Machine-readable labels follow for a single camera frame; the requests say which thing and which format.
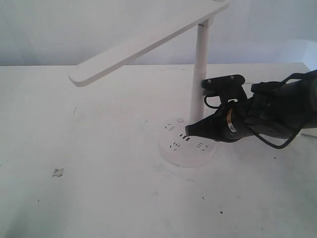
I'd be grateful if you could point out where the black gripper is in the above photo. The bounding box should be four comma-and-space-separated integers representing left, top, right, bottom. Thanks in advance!
185, 74, 294, 143

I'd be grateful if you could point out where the white desk lamp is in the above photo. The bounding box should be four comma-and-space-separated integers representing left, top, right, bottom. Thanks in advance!
68, 0, 229, 168

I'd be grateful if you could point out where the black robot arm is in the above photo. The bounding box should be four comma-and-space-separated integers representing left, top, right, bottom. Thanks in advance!
185, 70, 317, 149

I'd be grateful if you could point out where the white power strip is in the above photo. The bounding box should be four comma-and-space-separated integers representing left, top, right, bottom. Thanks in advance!
301, 130, 317, 138

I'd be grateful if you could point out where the small torn paper scrap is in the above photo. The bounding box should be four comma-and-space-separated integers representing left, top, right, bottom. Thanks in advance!
52, 168, 64, 178

